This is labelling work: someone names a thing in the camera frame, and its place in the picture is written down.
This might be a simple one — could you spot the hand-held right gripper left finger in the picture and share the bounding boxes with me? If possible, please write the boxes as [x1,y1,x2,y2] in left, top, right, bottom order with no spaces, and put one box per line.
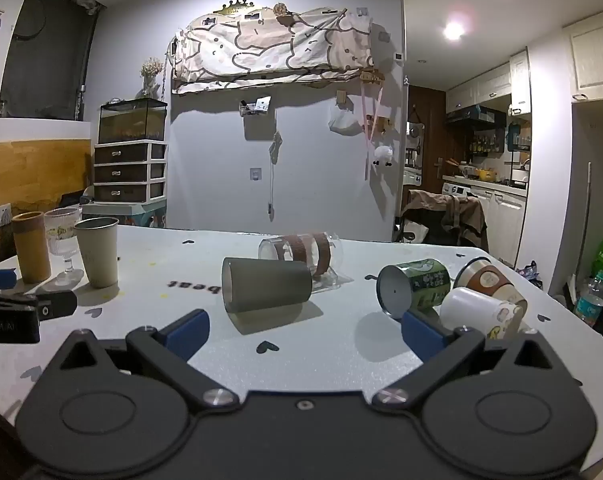
[56,308,240,414]

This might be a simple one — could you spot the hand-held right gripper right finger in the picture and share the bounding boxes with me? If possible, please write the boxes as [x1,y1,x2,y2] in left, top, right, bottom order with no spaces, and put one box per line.
[371,309,570,411]

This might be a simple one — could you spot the grey cup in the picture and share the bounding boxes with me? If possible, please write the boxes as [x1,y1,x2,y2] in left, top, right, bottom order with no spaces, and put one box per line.
[222,257,313,317]

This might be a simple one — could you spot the brown cardboard tube cup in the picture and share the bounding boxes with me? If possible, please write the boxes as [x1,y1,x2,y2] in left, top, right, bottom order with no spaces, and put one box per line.
[12,211,52,284]

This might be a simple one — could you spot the white printed cup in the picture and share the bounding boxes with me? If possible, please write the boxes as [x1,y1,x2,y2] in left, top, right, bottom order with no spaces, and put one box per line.
[439,287,525,342]

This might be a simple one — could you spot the beige metal cup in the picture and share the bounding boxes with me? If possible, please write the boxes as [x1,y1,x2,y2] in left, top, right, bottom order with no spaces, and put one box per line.
[74,217,120,289]

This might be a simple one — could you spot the brown and white paper cup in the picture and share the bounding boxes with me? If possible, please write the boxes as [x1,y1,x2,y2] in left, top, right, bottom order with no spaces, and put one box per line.
[453,257,529,317]

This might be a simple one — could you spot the green printed can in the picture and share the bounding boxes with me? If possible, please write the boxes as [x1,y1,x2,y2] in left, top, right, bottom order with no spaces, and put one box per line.
[376,258,452,322]

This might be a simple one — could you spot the ribbed glass goblet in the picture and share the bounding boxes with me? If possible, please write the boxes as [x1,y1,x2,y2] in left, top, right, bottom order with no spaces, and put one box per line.
[44,207,85,282]

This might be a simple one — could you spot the chair with jackets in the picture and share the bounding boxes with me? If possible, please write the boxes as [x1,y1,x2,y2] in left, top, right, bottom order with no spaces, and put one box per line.
[394,189,490,254]

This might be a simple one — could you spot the clear glass with brown sleeve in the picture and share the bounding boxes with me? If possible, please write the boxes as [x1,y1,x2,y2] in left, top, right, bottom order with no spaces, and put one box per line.
[258,232,353,292]

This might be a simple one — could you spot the white drawer unit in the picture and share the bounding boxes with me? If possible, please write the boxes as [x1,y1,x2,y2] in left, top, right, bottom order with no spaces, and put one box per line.
[92,141,168,206]

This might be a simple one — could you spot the plastic water bottle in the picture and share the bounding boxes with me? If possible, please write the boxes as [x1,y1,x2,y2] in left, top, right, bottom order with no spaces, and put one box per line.
[574,276,603,327]

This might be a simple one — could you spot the glass fish tank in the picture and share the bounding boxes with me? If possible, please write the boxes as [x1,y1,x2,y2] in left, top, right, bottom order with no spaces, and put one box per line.
[98,98,169,145]

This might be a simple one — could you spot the black range hood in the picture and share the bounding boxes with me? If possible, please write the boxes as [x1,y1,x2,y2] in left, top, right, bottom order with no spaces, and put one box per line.
[444,105,508,127]

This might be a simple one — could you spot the white hanging bag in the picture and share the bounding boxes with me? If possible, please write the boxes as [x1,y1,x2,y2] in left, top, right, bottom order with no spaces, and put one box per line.
[327,106,361,136]

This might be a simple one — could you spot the dark window curtain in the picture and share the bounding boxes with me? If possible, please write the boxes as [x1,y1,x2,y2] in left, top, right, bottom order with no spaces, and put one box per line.
[0,0,107,122]

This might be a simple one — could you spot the vase of dried flowers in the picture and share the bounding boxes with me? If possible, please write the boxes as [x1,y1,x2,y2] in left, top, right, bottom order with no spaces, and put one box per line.
[136,57,164,100]

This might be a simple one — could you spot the white upper kitchen cabinets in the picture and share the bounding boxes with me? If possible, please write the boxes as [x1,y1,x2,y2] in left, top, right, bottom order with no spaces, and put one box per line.
[445,49,533,115]

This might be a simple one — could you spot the tall white cabinet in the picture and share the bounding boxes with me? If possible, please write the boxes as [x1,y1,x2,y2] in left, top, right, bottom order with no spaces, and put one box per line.
[561,8,603,301]

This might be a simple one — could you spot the printed blanket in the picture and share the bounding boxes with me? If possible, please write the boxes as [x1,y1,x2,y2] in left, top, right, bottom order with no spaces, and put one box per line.
[170,5,375,96]

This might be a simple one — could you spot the gold crown decoration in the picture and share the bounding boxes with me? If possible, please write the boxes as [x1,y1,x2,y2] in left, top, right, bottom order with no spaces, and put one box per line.
[212,0,261,19]

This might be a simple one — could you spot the hanging white cable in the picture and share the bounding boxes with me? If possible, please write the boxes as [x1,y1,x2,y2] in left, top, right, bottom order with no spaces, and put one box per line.
[266,131,284,221]

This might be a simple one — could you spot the clear wall shelf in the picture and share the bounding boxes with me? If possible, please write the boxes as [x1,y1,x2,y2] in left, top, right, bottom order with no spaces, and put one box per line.
[238,95,273,118]

